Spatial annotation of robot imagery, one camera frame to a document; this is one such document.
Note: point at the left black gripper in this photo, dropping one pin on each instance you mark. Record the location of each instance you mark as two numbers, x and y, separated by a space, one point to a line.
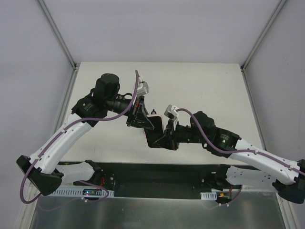
135 112

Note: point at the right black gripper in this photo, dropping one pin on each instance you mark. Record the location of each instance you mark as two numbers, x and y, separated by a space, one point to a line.
171 134

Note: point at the black phone pink case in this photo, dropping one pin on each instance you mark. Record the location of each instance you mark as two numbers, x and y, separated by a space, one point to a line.
153 136

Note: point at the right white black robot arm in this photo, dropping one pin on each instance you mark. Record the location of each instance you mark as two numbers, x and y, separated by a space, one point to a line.
283 176

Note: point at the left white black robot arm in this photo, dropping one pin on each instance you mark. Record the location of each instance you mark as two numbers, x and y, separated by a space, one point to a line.
103 103

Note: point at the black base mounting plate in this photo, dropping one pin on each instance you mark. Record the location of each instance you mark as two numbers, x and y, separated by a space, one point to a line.
130 180

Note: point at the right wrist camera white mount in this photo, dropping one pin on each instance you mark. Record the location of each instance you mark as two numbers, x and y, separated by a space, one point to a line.
172 113

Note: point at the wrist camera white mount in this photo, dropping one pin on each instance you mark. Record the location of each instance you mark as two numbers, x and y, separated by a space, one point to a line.
140 87
172 113

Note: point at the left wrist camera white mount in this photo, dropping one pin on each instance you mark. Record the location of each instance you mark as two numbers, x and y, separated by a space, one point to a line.
140 87

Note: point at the right white cable duct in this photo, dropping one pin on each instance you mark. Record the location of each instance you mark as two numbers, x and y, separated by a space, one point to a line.
215 195

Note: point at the white cable duct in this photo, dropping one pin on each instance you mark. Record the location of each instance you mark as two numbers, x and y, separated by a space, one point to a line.
215 195
82 192

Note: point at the right aluminium frame post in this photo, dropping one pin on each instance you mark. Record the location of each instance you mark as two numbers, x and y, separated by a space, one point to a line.
265 30

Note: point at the aluminium frame post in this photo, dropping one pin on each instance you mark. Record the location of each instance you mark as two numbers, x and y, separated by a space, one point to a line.
56 32
265 30

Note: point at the left white cable duct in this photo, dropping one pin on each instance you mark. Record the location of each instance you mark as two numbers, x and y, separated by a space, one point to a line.
82 192

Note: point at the left aluminium frame post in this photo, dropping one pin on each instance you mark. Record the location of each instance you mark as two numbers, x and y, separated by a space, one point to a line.
56 32

